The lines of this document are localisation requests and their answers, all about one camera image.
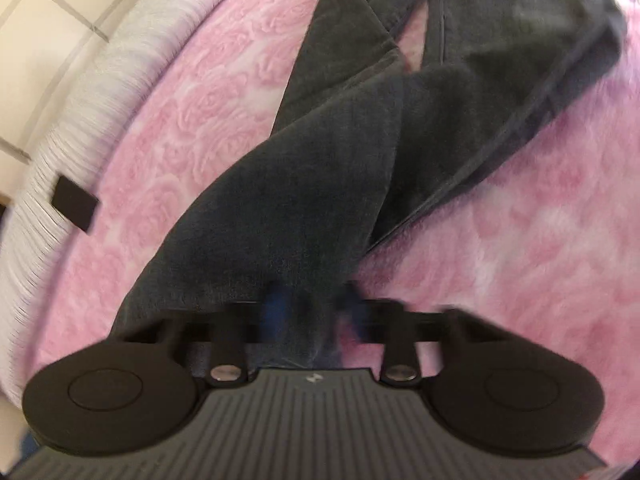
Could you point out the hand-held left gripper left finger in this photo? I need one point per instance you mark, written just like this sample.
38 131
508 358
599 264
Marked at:
276 301

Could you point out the grey striped mattress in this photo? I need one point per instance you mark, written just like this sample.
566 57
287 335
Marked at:
125 35

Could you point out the black fabric tag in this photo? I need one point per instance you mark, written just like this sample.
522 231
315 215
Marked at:
74 204

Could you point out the dark grey pants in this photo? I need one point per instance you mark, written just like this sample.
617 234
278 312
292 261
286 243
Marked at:
325 160

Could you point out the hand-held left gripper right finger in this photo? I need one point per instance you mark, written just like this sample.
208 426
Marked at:
356 305

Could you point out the pink floral blanket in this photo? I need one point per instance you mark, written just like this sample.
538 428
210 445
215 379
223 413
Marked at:
200 85

